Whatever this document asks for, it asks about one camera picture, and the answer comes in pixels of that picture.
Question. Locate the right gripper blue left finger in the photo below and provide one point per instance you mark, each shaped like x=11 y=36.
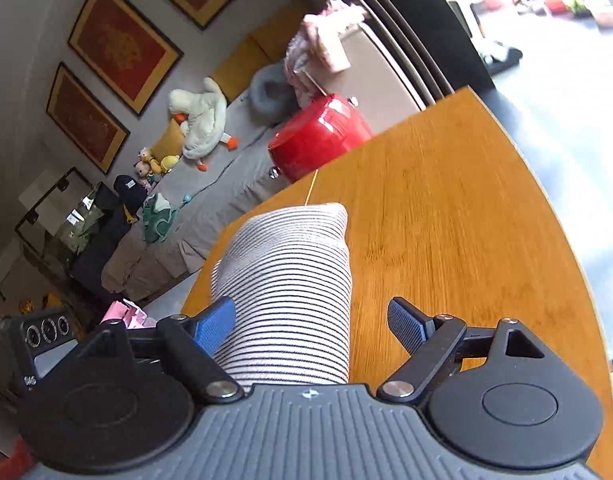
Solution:
x=189 y=347

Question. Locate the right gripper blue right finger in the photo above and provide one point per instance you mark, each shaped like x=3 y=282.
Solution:
x=431 y=343

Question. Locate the grey striped knit garment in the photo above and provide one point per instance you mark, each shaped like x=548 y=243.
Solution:
x=288 y=273

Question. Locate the pink box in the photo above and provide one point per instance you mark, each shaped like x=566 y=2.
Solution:
x=130 y=314

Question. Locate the glass fish tank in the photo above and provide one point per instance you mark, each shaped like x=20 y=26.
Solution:
x=63 y=214

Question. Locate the green white plush toy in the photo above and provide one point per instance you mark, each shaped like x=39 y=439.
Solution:
x=158 y=217

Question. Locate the grey covered sofa bed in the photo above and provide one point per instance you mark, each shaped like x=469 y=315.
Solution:
x=205 y=203

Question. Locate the black cap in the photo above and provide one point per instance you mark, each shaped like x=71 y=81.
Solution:
x=131 y=193

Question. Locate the small yellow doll toys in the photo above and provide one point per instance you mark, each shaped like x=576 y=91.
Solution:
x=150 y=170

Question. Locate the yellow cushion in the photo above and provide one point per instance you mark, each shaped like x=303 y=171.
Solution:
x=170 y=143

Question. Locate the white goose plush toy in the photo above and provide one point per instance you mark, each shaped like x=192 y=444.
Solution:
x=204 y=126

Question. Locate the red framed picture lower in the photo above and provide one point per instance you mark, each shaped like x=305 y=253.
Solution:
x=95 y=131

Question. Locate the red framed picture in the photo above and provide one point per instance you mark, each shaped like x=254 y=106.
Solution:
x=124 y=49
x=95 y=131

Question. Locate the red glossy round stool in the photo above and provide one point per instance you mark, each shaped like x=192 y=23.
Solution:
x=324 y=130

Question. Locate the grey neck pillow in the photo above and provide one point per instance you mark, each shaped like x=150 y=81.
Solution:
x=271 y=96

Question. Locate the beige sofa armrest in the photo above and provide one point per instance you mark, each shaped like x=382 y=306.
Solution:
x=374 y=83

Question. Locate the red framed picture upper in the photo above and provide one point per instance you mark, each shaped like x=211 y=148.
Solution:
x=124 y=49

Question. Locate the pink patterned cloth pile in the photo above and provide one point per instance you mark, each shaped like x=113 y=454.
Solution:
x=319 y=36

